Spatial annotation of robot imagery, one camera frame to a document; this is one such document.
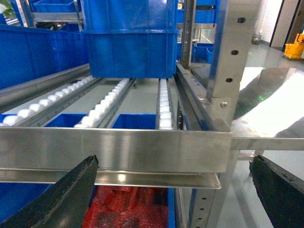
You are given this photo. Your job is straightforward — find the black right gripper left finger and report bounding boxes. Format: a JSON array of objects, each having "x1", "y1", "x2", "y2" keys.
[{"x1": 0, "y1": 155, "x2": 98, "y2": 228}]

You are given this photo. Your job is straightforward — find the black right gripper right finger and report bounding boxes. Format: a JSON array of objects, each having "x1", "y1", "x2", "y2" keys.
[{"x1": 249, "y1": 155, "x2": 304, "y2": 228}]

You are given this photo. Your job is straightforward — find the blue bin with red wrap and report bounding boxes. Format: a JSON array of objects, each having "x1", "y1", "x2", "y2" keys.
[{"x1": 0, "y1": 183, "x2": 175, "y2": 228}]

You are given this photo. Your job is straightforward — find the steel flow rack shelf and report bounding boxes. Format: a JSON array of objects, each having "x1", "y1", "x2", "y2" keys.
[{"x1": 0, "y1": 0, "x2": 304, "y2": 228}]

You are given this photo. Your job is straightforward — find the large blue bin left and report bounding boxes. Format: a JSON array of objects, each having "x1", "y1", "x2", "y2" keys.
[{"x1": 0, "y1": 25, "x2": 88, "y2": 89}]

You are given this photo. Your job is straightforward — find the blue bin on rollers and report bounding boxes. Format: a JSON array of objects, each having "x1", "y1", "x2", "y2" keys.
[{"x1": 81, "y1": 0, "x2": 178, "y2": 78}]

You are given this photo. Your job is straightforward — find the red bubble wrap bags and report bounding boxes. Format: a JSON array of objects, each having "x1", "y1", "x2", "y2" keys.
[{"x1": 82, "y1": 186, "x2": 169, "y2": 228}]

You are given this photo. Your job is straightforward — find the yellow mop bucket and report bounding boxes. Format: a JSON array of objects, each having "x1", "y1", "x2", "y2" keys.
[{"x1": 284, "y1": 33, "x2": 304, "y2": 59}]

